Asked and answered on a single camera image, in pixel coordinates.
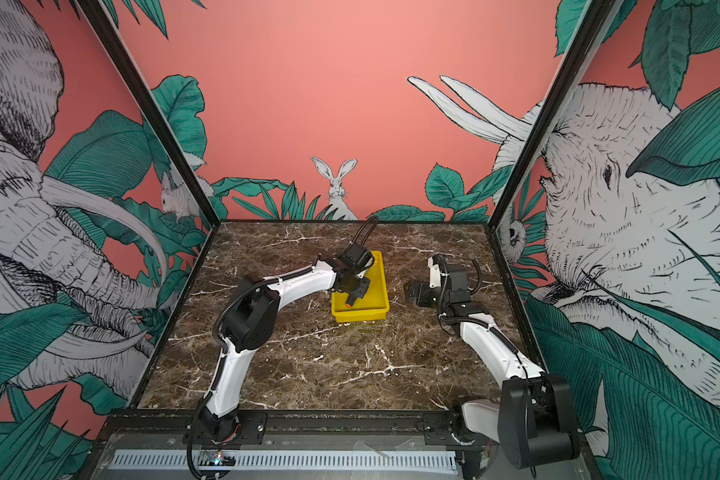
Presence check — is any black corner frame post right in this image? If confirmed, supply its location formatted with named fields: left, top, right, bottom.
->
left=488, top=0, right=622, bottom=233

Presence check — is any white perforated vent strip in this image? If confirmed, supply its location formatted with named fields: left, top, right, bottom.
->
left=108, top=449, right=459, bottom=474

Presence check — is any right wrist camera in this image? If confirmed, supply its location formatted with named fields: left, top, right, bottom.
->
left=427, top=254, right=449, bottom=289

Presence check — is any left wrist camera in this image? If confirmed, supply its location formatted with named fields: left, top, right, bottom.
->
left=340, top=243, right=374, bottom=274

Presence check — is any black front mounting rail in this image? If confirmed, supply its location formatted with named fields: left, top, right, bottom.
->
left=97, top=409, right=493, bottom=449

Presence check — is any black corner frame post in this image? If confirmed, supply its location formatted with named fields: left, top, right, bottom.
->
left=76, top=0, right=221, bottom=230
left=488, top=0, right=622, bottom=233

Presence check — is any black corner frame post left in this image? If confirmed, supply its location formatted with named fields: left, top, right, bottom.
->
left=76, top=0, right=221, bottom=230

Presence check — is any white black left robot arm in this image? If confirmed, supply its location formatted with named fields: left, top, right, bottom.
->
left=191, top=252, right=375, bottom=444

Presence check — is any yellow plastic bin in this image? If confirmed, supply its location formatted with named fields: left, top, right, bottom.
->
left=331, top=250, right=391, bottom=325

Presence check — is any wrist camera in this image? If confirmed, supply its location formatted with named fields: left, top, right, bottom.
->
left=427, top=254, right=449, bottom=289
left=340, top=243, right=374, bottom=274

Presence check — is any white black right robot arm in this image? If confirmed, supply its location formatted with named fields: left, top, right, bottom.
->
left=405, top=254, right=581, bottom=469

